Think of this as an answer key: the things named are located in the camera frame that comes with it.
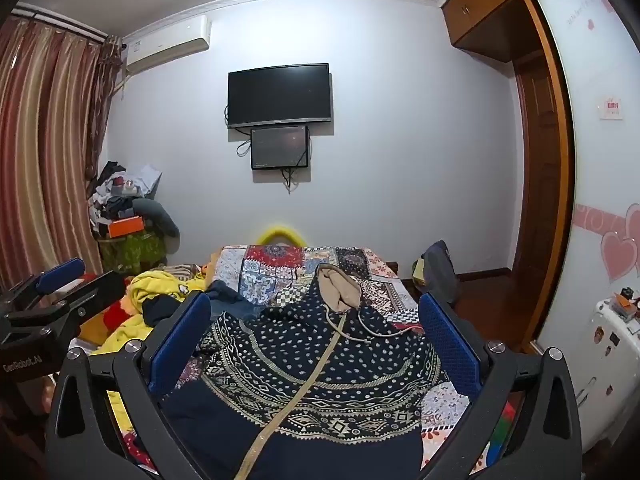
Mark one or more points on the striped red curtain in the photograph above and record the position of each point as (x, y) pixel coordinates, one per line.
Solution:
(45, 135)

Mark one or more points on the small black wall monitor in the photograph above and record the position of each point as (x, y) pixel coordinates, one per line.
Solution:
(277, 147)

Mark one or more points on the pile of clothes and papers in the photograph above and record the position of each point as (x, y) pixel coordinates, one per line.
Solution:
(112, 190)

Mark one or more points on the yellow garment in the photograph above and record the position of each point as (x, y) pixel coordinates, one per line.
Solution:
(155, 282)

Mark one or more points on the dark navy cloth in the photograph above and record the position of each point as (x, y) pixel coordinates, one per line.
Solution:
(160, 310)

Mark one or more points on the navy patterned hoodie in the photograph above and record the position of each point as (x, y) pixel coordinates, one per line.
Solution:
(320, 360)

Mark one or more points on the white heart-printed sliding door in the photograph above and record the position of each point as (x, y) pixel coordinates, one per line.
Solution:
(590, 160)

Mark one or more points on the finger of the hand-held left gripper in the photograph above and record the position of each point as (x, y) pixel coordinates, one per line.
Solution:
(62, 270)
(90, 295)

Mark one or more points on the dark grey garment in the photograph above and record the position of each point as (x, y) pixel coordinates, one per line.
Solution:
(440, 270)

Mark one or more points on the patchwork bedspread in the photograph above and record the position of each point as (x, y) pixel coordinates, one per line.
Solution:
(280, 275)

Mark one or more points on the small orange box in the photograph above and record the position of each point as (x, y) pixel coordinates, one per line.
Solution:
(625, 304)

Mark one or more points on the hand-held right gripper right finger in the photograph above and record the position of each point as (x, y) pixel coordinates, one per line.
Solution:
(450, 347)

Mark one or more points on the black wall television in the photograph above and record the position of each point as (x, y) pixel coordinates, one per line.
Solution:
(277, 92)

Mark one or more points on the red cloth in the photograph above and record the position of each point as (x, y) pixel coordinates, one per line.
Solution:
(117, 316)

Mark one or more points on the wooden overhead cabinet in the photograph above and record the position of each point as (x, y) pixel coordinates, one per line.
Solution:
(480, 10)

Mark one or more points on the curtain rail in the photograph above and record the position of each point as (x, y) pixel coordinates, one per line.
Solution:
(60, 22)

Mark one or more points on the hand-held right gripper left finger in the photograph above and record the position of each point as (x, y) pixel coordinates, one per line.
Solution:
(180, 347)

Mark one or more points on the grey neck pillow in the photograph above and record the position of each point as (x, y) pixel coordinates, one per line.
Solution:
(160, 215)

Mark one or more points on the blue denim garment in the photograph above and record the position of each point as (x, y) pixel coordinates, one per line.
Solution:
(230, 300)

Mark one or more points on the red and white wall sticker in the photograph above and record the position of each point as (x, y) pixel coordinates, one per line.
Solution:
(612, 108)

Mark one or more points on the white refrigerator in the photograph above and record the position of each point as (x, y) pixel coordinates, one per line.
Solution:
(600, 360)

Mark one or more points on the white air conditioner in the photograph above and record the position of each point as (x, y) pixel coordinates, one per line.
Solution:
(165, 42)

